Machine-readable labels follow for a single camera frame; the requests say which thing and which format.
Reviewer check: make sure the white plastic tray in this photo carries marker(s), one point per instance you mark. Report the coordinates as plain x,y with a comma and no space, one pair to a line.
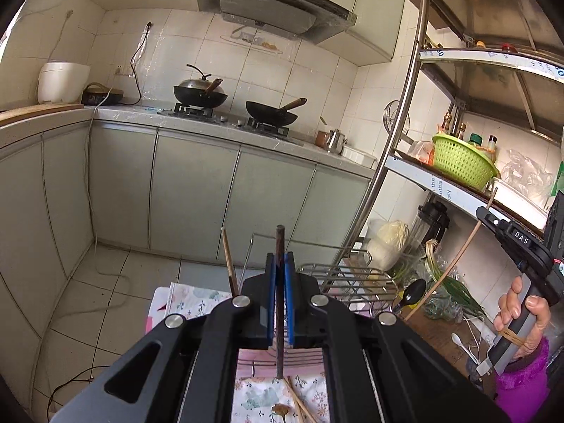
515,200

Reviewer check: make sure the person's right forearm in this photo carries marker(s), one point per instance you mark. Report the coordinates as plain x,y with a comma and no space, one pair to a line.
524,383

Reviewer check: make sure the wooden cutting board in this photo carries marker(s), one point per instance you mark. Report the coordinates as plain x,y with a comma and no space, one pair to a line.
39,113

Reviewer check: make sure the bag of orange food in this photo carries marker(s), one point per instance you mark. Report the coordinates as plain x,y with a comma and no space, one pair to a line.
423,152

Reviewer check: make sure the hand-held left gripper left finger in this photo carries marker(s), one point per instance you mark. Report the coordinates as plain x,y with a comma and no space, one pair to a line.
272,308

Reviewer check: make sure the bottle with green cap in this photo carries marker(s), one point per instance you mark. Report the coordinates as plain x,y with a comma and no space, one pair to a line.
475,139

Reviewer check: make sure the green onions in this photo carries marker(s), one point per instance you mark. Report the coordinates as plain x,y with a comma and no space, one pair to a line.
458,293

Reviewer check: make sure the black wok with lid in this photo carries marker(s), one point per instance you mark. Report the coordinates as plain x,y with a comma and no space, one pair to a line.
198,92

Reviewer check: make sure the bag of leafy greens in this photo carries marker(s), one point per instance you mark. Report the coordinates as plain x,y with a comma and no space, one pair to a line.
436,310

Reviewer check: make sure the black ladle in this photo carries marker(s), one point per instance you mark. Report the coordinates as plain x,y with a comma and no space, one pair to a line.
414,293

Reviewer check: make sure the range hood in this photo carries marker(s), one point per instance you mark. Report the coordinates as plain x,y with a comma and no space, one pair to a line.
264,4

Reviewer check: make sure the pile of wooden chopsticks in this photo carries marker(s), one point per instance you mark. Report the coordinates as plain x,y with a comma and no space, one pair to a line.
293,394

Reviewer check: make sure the gas stove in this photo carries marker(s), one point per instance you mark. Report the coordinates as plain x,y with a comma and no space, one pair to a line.
220,114

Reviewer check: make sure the grey kitchen base cabinets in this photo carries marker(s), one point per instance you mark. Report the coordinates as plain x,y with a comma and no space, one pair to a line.
194,194

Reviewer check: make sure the pink and metal utensil rack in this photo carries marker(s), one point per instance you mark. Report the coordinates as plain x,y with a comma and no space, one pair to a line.
260,357

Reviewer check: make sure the white rice cooker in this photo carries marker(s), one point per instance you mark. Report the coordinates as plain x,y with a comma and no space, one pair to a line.
61,83

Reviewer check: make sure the light bamboo chopstick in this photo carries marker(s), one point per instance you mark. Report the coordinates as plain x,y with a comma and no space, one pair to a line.
462,249
229,260

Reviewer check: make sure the black round cooker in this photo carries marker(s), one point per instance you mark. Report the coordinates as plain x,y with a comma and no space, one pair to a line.
103,96

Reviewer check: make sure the small brown pot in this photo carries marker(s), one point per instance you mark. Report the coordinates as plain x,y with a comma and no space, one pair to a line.
321,140

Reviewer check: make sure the dark brown chopstick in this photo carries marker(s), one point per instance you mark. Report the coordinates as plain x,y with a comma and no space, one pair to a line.
279,238

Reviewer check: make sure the green plastic basket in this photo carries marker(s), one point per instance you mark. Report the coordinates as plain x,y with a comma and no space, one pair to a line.
462,163

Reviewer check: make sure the bottle with black cap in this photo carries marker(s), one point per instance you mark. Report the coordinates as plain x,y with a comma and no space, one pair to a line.
491,145

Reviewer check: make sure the brown cardboard box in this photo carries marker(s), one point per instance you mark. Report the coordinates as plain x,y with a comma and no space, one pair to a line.
440,335

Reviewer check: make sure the floral printed cloth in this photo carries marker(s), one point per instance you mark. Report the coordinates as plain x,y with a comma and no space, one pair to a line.
194,302

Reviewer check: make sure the metal skimmer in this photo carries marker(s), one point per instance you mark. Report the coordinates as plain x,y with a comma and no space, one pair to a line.
393,119

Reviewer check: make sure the clear plastic bag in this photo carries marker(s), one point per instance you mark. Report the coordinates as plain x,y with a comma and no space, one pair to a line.
526,169

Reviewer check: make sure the white rectangular tray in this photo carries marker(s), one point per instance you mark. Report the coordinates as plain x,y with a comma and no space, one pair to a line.
357,156

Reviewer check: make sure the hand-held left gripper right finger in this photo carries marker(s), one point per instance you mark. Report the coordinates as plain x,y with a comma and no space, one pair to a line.
289,308

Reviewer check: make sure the napa cabbage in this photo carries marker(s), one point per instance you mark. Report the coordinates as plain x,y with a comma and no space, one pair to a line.
390,238

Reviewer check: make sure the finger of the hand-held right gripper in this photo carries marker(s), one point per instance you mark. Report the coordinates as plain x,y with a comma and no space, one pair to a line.
493,222

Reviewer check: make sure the metal shelf rack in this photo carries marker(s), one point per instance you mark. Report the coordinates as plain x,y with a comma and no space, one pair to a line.
462,79

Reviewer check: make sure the small metal pot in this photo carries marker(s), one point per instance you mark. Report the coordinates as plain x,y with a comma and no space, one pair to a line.
335,141

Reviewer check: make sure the black blender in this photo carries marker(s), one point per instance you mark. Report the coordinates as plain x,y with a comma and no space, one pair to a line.
429,220

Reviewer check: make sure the white plastic spoon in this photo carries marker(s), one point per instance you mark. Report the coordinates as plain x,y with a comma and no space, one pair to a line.
458,340

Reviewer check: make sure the person's right hand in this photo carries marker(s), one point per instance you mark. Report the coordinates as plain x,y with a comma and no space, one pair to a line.
537,317

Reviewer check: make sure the brown glass bottle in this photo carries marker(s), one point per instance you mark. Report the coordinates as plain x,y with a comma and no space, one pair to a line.
447,125

